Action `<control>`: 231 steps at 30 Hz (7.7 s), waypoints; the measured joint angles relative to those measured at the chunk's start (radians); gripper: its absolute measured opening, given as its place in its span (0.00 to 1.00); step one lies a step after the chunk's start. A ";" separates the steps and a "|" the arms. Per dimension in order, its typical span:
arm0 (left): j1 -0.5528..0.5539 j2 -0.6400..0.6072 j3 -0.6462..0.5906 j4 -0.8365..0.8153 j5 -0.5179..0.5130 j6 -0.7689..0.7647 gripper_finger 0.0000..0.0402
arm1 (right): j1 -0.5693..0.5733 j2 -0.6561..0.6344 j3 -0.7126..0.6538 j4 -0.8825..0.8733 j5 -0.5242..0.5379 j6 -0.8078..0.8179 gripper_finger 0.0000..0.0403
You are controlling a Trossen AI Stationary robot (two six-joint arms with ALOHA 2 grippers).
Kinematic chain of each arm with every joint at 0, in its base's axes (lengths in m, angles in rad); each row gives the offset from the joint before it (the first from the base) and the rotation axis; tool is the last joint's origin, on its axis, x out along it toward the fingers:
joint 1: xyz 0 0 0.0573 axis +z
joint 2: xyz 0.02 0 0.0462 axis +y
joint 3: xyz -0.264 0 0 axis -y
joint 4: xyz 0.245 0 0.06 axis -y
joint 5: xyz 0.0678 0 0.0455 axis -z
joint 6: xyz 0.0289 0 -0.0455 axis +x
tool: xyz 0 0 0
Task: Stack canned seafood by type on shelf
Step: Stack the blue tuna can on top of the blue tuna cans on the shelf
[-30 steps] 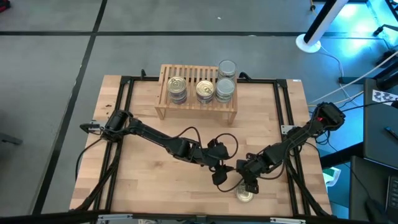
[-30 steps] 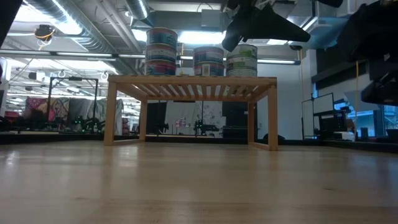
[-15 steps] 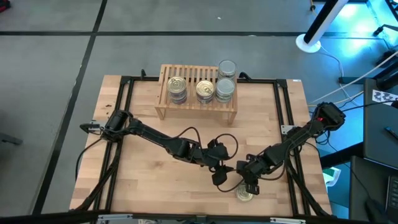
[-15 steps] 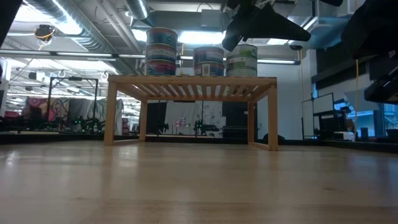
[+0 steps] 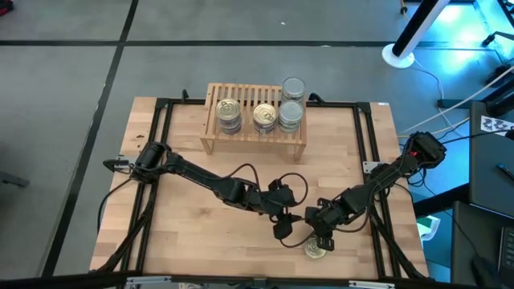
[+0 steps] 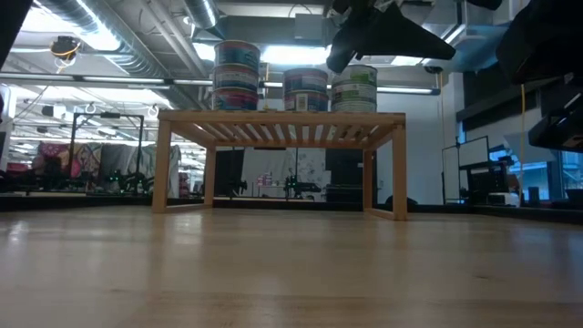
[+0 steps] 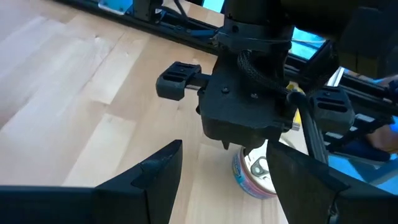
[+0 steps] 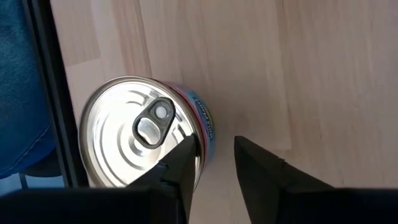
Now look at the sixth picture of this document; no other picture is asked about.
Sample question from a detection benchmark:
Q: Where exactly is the green label tuna can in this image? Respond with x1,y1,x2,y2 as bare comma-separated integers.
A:
331,80,378,99
331,64,379,84
331,96,378,113

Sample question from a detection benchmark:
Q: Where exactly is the wooden slatted shelf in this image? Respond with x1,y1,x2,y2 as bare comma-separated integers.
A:
152,108,408,222

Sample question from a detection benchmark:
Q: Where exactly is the grey angled panel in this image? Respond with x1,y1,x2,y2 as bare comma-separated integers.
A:
503,129,555,165

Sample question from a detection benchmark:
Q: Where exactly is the white board on stand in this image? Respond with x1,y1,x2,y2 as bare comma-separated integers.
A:
441,135,491,201

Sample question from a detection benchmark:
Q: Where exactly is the black cabinet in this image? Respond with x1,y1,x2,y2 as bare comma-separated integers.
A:
325,149,365,204

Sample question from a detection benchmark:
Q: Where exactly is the white desktop device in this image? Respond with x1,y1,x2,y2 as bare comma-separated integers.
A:
486,190,520,209

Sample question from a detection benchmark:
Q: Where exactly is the white hanging sheet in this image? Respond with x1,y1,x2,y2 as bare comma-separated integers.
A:
135,144,182,198

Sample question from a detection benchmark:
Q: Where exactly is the round black ceiling device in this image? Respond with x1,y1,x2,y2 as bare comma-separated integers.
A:
48,35,84,74

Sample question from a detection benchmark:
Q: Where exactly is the colourful painted panel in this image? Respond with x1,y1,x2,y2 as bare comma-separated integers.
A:
36,141,104,179

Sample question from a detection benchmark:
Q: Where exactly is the red object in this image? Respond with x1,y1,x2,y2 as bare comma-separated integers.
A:
4,161,33,183

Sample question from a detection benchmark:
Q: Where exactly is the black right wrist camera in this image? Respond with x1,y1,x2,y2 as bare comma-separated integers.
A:
527,86,583,155

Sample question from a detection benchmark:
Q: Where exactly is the silver ventilation duct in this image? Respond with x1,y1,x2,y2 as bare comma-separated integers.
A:
36,0,201,106
184,0,222,29

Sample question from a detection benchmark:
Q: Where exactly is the black metal rig frame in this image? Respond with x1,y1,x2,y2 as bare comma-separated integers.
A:
67,111,146,195

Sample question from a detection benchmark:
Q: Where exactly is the black aluminium table frame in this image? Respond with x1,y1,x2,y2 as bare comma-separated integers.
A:
0,190,583,224

